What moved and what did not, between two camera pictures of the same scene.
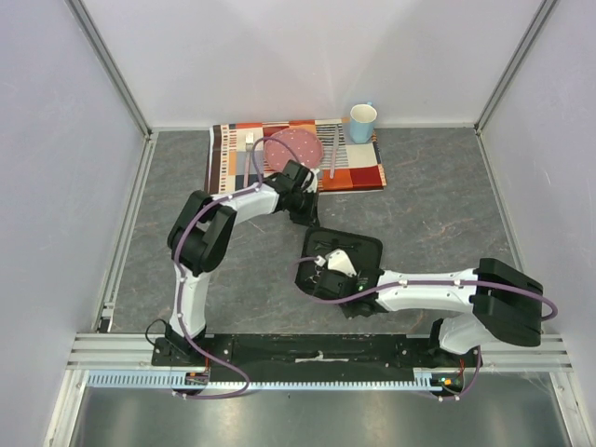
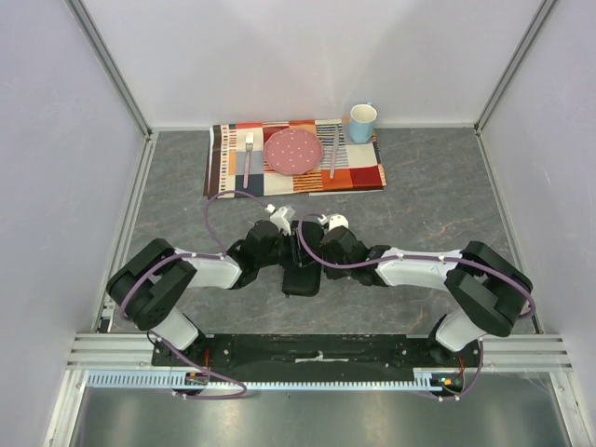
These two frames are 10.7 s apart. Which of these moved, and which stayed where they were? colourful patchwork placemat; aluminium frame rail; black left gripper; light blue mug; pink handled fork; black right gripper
Moved: black right gripper; black left gripper
Stayed: colourful patchwork placemat; pink handled fork; light blue mug; aluminium frame rail
